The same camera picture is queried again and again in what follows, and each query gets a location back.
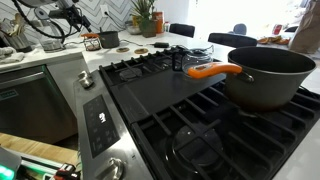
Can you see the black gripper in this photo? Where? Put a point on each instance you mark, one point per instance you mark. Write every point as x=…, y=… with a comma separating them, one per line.
x=74, y=13

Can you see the stainless gas stove range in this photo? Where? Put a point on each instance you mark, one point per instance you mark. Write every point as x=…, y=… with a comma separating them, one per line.
x=100, y=126

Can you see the wooden table top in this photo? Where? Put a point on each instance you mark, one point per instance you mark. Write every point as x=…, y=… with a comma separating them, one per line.
x=33, y=148

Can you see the glass electric kettle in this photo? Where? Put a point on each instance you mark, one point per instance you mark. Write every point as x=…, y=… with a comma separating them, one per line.
x=50, y=45

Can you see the round brown coaster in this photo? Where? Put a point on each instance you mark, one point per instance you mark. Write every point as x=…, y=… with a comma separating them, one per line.
x=122, y=50
x=141, y=51

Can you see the metal mixing bowl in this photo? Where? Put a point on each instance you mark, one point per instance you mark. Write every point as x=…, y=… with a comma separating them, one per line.
x=133, y=29

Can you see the utensil holder with utensils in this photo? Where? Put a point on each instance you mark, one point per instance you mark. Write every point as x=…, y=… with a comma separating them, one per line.
x=16, y=38

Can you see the potted green plant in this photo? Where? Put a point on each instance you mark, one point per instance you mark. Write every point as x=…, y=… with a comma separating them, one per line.
x=148, y=28

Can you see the white checked dish towel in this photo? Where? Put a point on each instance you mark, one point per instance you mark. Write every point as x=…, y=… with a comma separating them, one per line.
x=11, y=56

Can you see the amber oil bottle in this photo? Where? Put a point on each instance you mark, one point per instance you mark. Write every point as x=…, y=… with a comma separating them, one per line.
x=158, y=23

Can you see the black power adapter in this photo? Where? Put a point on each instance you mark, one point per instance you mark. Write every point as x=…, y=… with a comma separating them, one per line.
x=161, y=44

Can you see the clear bottle red cap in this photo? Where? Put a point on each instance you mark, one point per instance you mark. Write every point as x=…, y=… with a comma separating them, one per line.
x=167, y=27

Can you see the stainless dishwasher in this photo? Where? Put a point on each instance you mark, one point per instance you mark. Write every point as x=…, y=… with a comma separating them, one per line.
x=30, y=103

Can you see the brown paper bag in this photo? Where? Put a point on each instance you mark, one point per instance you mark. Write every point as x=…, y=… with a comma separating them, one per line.
x=306, y=30

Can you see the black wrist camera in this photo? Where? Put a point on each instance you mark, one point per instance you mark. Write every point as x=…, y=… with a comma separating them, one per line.
x=57, y=14

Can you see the white wall outlet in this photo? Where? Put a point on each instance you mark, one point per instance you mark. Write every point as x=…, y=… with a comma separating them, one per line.
x=104, y=10

